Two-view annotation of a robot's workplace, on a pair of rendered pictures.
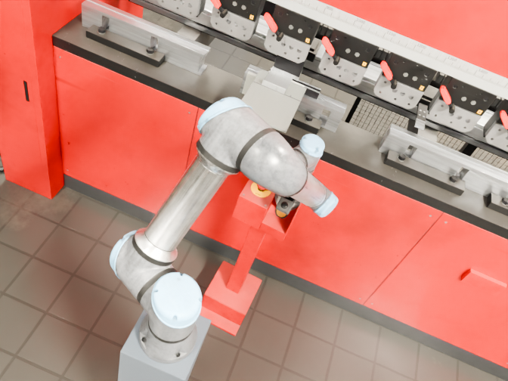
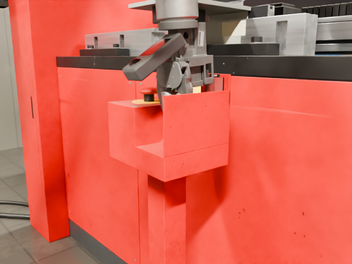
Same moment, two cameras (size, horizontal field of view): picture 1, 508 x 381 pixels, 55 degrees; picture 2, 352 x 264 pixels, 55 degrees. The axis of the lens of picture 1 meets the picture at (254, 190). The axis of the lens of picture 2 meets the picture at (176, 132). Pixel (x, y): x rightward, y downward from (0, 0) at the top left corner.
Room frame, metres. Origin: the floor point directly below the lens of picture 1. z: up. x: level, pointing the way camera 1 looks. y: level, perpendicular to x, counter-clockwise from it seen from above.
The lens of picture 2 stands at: (0.67, -0.55, 0.87)
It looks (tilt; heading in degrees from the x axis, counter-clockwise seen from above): 12 degrees down; 44
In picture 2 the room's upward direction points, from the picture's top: straight up
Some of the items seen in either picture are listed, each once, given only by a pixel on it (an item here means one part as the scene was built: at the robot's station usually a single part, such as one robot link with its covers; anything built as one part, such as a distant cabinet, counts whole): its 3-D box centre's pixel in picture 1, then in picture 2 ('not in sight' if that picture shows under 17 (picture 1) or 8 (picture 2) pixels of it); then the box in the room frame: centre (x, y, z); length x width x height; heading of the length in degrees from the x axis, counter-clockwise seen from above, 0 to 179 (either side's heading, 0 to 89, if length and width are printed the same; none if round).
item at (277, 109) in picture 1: (272, 99); (191, 7); (1.36, 0.05, 1.00); 0.26 x 0.18 x 0.01; 176
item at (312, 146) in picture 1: (308, 153); not in sight; (1.12, -0.11, 1.03); 0.09 x 0.08 x 0.11; 149
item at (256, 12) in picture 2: (293, 83); (239, 14); (1.50, 0.00, 0.98); 0.20 x 0.03 x 0.03; 86
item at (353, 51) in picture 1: (348, 53); not in sight; (1.49, -0.13, 1.18); 0.15 x 0.09 x 0.17; 86
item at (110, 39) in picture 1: (125, 45); (102, 52); (1.49, 0.64, 0.89); 0.30 x 0.05 x 0.03; 86
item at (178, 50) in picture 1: (145, 36); (121, 44); (1.54, 0.59, 0.92); 0.50 x 0.06 x 0.10; 86
